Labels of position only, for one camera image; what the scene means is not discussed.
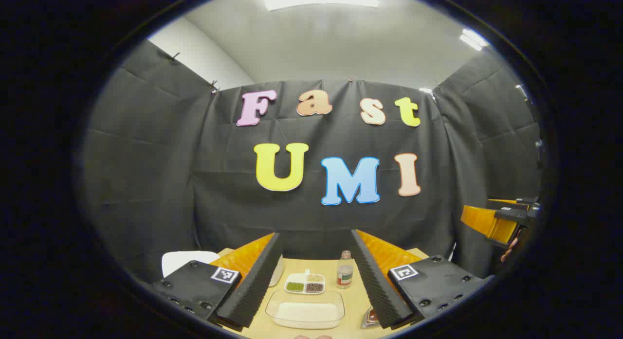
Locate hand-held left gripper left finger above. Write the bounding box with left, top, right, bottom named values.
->
left=152, top=232, right=284, bottom=331

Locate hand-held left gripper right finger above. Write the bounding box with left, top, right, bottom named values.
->
left=350, top=229, right=496, bottom=330

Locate glass dish of white rice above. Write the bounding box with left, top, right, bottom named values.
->
left=265, top=289, right=346, bottom=330

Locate white rice cooker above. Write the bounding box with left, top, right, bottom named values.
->
left=162, top=250, right=220, bottom=277

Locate clear bottle with red label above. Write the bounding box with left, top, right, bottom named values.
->
left=336, top=250, right=355, bottom=289

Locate white divided grain dish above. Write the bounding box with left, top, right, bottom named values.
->
left=284, top=269, right=326, bottom=295

